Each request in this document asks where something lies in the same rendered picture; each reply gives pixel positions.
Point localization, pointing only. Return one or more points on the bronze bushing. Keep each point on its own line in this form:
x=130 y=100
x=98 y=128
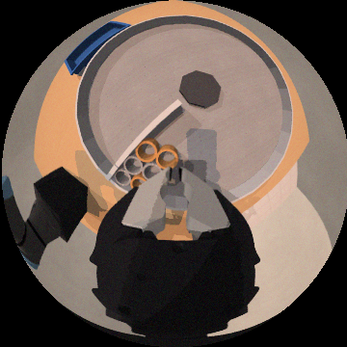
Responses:
x=164 y=164
x=135 y=182
x=142 y=155

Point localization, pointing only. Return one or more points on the blue plastic crate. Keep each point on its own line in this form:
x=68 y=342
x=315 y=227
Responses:
x=90 y=45

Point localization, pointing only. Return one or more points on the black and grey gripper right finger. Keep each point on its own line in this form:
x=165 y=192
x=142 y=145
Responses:
x=209 y=210

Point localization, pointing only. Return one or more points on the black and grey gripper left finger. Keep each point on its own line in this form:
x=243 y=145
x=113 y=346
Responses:
x=142 y=208

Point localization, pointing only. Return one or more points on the grey metal sleeve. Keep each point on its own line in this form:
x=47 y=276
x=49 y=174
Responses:
x=129 y=167
x=147 y=174
x=122 y=179

